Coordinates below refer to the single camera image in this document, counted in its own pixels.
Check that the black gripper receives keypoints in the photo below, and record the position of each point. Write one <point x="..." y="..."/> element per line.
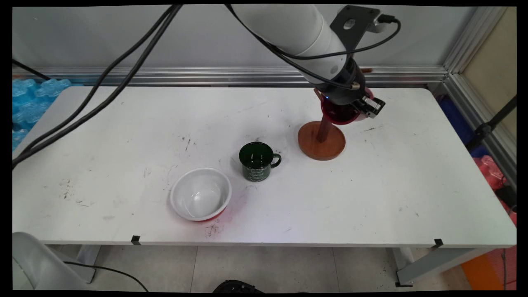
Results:
<point x="344" y="84"/>

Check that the red ceramic mug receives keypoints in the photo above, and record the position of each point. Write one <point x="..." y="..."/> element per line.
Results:
<point x="344" y="115"/>

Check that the wooden mug tree stand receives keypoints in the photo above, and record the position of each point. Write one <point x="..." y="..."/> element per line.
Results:
<point x="321" y="142"/>

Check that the blue bag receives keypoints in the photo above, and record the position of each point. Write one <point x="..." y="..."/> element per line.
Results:
<point x="456" y="119"/>

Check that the black tripod stand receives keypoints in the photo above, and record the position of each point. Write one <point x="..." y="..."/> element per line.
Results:
<point x="491" y="123"/>

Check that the dark green printed mug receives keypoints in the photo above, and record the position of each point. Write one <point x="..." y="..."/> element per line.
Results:
<point x="258" y="163"/>

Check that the pink red plastic bag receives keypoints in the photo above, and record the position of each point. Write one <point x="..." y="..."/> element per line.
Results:
<point x="493" y="173"/>

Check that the black table edge clip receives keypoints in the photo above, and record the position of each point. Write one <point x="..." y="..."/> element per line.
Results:
<point x="438" y="243"/>
<point x="135" y="239"/>

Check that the grey table leg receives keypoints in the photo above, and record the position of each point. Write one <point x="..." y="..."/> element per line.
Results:
<point x="429" y="264"/>
<point x="82" y="262"/>

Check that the white bowl, red outside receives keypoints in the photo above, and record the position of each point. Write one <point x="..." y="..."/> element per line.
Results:
<point x="201" y="194"/>

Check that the orange box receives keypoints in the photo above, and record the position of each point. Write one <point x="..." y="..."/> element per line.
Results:
<point x="486" y="268"/>

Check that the black rounded object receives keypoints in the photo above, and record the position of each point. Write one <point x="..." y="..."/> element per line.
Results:
<point x="237" y="286"/>

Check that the blue bubble wrap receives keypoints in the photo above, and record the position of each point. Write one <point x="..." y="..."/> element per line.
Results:
<point x="31" y="101"/>

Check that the white rounded chair back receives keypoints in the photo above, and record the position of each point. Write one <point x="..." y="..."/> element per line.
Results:
<point x="37" y="264"/>

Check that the dark grey camera bracket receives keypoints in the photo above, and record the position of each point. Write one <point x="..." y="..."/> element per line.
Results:
<point x="352" y="35"/>

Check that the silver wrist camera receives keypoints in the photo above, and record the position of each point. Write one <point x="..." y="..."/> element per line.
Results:
<point x="377" y="25"/>

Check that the slanted aluminium frame post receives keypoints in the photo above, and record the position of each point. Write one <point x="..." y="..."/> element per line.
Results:
<point x="470" y="49"/>

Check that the horizontal aluminium frame rail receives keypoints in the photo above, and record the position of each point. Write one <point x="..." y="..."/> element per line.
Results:
<point x="185" y="76"/>

